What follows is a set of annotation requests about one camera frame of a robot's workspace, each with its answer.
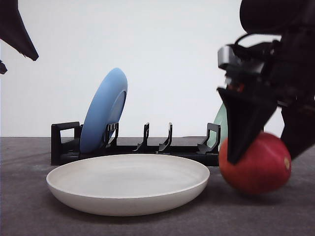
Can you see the black plastic dish rack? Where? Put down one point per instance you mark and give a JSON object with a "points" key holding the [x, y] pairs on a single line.
{"points": [[66, 143]]}

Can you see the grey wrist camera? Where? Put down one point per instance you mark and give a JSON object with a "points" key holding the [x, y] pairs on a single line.
{"points": [[249, 60]]}

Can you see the blue plate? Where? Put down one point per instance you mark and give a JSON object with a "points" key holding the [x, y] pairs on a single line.
{"points": [[106, 107]]}

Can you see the green plate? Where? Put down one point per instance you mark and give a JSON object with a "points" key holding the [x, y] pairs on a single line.
{"points": [[222, 120]]}

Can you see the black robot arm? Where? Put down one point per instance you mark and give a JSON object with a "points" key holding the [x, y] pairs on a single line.
{"points": [[264, 20]]}

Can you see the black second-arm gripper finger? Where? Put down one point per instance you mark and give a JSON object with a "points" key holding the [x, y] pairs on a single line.
{"points": [[13, 30]]}

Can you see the white plate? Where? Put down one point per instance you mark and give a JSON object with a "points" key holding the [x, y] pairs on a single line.
{"points": [[126, 185]]}

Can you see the black second-arm gripper finger tip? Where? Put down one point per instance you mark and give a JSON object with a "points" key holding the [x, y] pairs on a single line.
{"points": [[3, 68]]}

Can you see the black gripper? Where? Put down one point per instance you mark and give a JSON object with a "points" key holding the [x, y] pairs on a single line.
{"points": [[288, 76]]}

